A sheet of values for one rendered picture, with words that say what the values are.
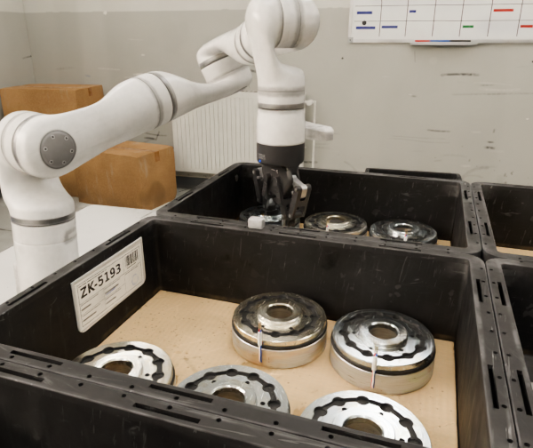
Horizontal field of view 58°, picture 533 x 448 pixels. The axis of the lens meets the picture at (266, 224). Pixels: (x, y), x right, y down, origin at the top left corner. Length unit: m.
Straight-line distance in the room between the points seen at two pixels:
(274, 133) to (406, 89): 2.81
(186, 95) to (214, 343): 0.49
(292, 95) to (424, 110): 2.82
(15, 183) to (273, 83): 0.41
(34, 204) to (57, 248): 0.07
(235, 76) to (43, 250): 0.48
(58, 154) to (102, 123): 0.09
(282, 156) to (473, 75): 2.85
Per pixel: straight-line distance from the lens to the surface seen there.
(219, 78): 1.00
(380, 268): 0.55
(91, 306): 0.55
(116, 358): 0.48
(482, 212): 0.69
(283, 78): 0.72
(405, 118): 3.52
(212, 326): 0.58
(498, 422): 0.34
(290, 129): 0.73
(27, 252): 0.81
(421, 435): 0.42
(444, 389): 0.52
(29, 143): 0.74
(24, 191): 0.81
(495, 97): 3.55
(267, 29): 0.71
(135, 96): 0.84
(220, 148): 3.69
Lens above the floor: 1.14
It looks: 21 degrees down
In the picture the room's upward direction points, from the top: straight up
